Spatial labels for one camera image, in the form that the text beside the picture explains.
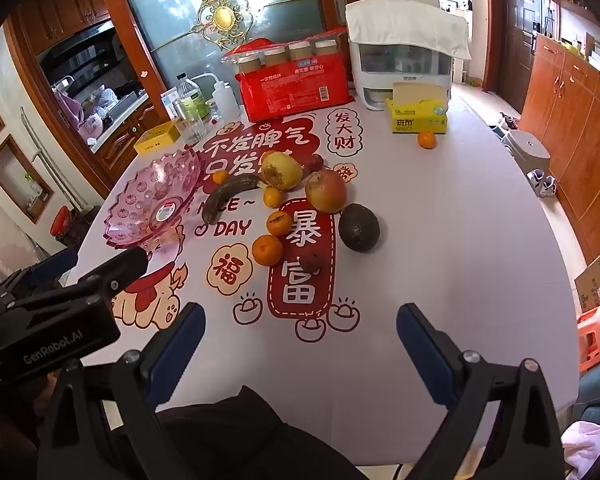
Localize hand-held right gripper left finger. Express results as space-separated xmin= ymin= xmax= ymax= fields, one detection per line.
xmin=37 ymin=302 xmax=207 ymax=480

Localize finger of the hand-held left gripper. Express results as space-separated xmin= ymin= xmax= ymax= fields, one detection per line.
xmin=4 ymin=248 xmax=150 ymax=312
xmin=0 ymin=248 xmax=80 ymax=301

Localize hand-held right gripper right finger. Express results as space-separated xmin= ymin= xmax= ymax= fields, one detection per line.
xmin=396 ymin=303 xmax=566 ymax=480

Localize pink glass fruit bowl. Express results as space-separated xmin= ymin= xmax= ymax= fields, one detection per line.
xmin=103 ymin=151 xmax=202 ymax=250

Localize dark avocado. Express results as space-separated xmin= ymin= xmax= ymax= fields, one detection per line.
xmin=338 ymin=203 xmax=381 ymax=252

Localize yellow apple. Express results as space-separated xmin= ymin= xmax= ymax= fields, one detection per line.
xmin=260 ymin=151 xmax=304 ymax=191

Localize red apple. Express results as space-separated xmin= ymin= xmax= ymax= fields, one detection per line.
xmin=305 ymin=170 xmax=348 ymax=213

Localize red bucket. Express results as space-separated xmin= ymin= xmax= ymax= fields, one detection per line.
xmin=50 ymin=205 xmax=83 ymax=241

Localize person's dark clothing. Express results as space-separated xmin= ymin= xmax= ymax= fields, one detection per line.
xmin=155 ymin=385 xmax=366 ymax=480

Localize brown overripe banana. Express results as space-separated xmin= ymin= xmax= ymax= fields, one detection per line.
xmin=201 ymin=176 xmax=262 ymax=224

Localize yellow tin box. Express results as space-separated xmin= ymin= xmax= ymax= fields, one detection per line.
xmin=133 ymin=121 xmax=181 ymax=157

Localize wooden kitchen counter cabinet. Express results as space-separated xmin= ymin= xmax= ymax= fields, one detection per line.
xmin=87 ymin=95 xmax=168 ymax=171

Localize clear drinking glass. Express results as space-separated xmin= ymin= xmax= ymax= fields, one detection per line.
xmin=182 ymin=110 xmax=209 ymax=144

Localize pink plastic bag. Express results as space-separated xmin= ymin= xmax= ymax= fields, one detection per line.
xmin=55 ymin=85 xmax=118 ymax=143

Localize small white carton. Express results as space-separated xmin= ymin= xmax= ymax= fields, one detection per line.
xmin=161 ymin=87 xmax=180 ymax=121

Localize orange plastic stool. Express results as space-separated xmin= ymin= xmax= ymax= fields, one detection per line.
xmin=577 ymin=302 xmax=600 ymax=373

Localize clear bottle with green label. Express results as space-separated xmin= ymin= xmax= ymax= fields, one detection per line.
xmin=176 ymin=73 xmax=211 ymax=126

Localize cardboard box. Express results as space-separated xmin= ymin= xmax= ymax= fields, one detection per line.
xmin=574 ymin=247 xmax=600 ymax=313

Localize pink cloth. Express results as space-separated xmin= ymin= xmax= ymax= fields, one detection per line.
xmin=562 ymin=420 xmax=600 ymax=480

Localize white squeeze bottle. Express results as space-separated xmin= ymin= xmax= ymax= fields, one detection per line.
xmin=189 ymin=73 xmax=241 ymax=123

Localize white sneakers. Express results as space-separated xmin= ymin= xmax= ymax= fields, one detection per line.
xmin=527 ymin=169 xmax=558 ymax=198

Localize grey round stool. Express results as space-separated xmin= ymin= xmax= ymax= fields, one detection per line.
xmin=502 ymin=130 xmax=551 ymax=176

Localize yellow tissue box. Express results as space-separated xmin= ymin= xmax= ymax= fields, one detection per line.
xmin=384 ymin=81 xmax=449 ymax=134

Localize red jar package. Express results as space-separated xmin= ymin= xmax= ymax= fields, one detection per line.
xmin=221 ymin=26 xmax=353 ymax=123

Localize glass door with gold ornament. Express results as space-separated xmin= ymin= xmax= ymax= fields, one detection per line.
xmin=112 ymin=0 xmax=331 ymax=81

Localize tall wooden cabinet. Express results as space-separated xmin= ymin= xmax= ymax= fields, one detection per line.
xmin=522 ymin=35 xmax=600 ymax=261

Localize white countertop appliance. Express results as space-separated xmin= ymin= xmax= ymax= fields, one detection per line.
xmin=352 ymin=42 xmax=453 ymax=111

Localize brown wooden entrance door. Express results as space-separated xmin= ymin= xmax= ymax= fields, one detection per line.
xmin=490 ymin=0 xmax=541 ymax=116

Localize wooden wall cabinets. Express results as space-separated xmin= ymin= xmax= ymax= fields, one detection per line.
xmin=10 ymin=0 xmax=113 ymax=56

